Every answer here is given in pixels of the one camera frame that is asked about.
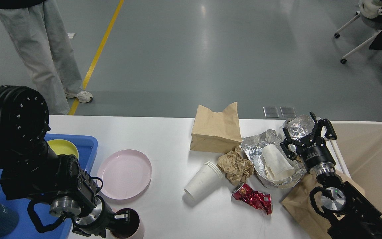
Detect white paper cup in foil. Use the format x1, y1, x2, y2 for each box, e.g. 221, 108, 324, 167
262, 145, 295, 181

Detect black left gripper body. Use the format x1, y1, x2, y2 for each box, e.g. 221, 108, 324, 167
72, 195, 115, 238

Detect blue plastic tray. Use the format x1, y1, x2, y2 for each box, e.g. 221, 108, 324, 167
0, 134, 97, 239

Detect person in grey trousers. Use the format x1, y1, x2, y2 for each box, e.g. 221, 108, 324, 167
0, 0, 94, 115

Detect white office chair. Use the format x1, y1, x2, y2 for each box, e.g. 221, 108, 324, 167
334, 0, 382, 64

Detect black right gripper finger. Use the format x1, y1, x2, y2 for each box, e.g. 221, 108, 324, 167
309, 112, 338, 144
280, 127, 299, 160

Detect crumpled foil ball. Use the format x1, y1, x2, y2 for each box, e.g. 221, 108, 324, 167
278, 115, 314, 142

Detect flat brown paper bag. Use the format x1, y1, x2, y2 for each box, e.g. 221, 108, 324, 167
281, 170, 366, 239

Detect crumpled brown paper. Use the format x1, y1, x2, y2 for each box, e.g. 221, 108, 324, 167
217, 146, 255, 186

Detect crushed red can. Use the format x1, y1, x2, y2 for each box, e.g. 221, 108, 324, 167
232, 183, 272, 215

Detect beige plastic bin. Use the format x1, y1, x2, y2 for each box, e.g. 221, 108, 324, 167
329, 121, 382, 213

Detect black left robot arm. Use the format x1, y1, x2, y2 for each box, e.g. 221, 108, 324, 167
0, 86, 139, 238

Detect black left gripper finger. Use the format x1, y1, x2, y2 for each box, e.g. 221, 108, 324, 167
113, 213, 131, 231

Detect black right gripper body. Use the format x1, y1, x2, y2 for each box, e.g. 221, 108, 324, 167
296, 142, 336, 173

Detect pink plate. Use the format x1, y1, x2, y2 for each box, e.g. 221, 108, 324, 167
97, 149, 153, 200

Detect pink mug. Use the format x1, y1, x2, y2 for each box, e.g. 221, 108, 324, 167
110, 208, 145, 239

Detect yellow plate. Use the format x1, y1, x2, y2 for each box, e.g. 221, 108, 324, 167
47, 139, 79, 159

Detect aluminium foil tray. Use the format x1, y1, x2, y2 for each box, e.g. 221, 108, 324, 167
241, 129, 306, 189

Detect stacked white paper cups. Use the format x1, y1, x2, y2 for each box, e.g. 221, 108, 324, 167
184, 161, 224, 201

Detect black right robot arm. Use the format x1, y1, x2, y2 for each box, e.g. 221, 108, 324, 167
280, 112, 382, 239

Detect metal floor socket plate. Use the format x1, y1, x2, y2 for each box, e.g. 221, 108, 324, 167
263, 107, 280, 118

